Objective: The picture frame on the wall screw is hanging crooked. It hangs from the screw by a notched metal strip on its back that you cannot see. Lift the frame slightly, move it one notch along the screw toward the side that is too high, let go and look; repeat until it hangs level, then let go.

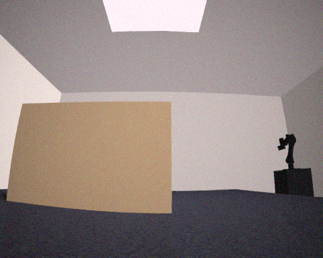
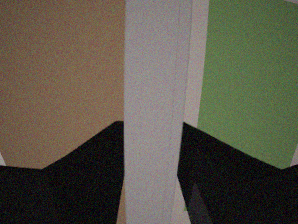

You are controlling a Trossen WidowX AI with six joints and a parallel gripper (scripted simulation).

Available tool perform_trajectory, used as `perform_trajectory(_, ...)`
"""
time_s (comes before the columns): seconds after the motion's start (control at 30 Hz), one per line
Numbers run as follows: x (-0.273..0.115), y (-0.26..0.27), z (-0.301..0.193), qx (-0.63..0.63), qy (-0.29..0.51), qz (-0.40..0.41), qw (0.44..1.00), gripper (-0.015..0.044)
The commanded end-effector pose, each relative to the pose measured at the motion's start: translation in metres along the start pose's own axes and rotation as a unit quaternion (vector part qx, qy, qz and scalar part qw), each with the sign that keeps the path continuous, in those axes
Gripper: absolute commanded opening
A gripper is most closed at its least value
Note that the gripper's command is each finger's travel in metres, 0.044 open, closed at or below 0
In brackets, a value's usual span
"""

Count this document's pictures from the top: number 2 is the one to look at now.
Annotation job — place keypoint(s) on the brown rectangular board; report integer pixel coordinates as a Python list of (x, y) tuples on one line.
[(61, 76)]

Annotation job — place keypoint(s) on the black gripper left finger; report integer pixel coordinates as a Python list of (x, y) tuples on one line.
[(82, 188)]

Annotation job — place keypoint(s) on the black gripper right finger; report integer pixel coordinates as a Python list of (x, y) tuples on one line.
[(222, 185)]

